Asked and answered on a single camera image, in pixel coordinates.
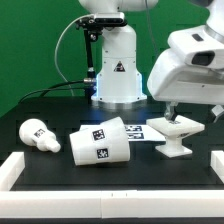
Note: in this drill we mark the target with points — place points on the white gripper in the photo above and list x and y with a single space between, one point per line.
173 81

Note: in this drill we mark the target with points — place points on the white lamp base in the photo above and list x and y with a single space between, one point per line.
174 132

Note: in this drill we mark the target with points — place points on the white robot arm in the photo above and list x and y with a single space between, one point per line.
118 81

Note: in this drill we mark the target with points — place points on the white lamp shade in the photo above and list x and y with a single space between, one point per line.
104 143

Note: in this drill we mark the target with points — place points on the white lamp bulb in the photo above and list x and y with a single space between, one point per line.
34 132

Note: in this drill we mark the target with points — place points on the white right fence bar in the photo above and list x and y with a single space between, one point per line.
217 163

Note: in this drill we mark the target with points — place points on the white marker sheet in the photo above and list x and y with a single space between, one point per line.
133 133

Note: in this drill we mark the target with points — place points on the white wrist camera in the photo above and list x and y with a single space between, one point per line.
195 47

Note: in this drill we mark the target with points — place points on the grey rear camera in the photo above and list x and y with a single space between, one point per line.
110 19

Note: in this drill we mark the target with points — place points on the black camera stand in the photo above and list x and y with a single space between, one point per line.
88 60

